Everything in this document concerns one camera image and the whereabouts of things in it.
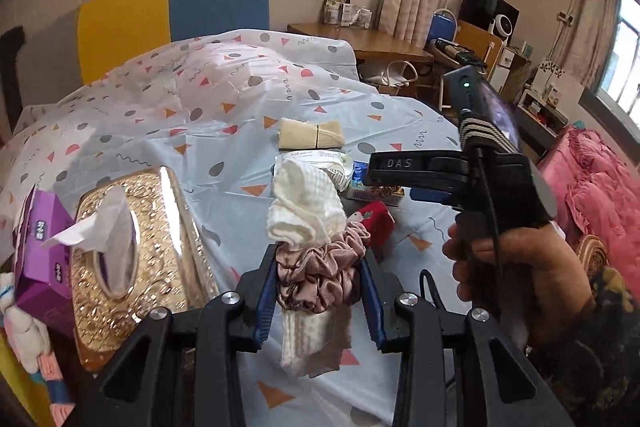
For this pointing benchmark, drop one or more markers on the black television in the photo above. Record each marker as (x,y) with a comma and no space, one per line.
(496,16)

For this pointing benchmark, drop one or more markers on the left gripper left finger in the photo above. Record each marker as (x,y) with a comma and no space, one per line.
(181,369)

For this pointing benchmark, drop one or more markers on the person's right hand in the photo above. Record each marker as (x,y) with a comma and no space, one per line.
(539,266)

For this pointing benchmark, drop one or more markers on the packages on desk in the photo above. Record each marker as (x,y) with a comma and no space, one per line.
(344,13)

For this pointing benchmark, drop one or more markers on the beige folded cloth bundle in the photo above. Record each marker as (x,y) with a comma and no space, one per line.
(304,135)

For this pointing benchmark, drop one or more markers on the white cloth with scrunchie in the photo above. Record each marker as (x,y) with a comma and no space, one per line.
(318,250)

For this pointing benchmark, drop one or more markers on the blue folding chair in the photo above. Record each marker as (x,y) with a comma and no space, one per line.
(444,25)

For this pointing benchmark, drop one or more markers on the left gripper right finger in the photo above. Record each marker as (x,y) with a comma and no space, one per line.
(453,365)

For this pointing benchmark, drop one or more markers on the phone mounted on gripper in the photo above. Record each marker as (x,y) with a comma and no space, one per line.
(483,118)

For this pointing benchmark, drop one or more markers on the grey yellow blue headboard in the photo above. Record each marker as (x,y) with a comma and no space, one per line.
(85,44)

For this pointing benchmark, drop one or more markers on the white knitted sock bundle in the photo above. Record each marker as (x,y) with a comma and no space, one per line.
(28,337)

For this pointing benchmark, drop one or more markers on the red knitted item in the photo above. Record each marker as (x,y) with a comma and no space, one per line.
(380,223)

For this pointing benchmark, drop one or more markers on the yellow metal tin tray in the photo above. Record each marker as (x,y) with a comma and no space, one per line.
(23,402)

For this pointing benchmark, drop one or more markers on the patterned plastic table cover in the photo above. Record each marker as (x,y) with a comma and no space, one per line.
(210,109)

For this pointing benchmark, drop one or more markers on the ornate gold tissue box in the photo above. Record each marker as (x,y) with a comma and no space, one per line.
(165,265)

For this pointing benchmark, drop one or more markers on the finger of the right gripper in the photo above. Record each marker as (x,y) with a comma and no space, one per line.
(433,169)
(429,195)

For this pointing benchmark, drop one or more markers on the white basket under desk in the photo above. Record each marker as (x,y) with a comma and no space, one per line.
(392,77)

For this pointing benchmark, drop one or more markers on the purple tissue carton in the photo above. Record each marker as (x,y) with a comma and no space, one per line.
(42,268)

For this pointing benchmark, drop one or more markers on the wooden desk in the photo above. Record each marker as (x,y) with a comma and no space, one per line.
(368,44)

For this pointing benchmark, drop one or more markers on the pink blanket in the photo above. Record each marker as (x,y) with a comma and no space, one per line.
(596,194)

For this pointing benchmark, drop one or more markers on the pink towel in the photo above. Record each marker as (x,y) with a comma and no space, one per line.
(50,374)

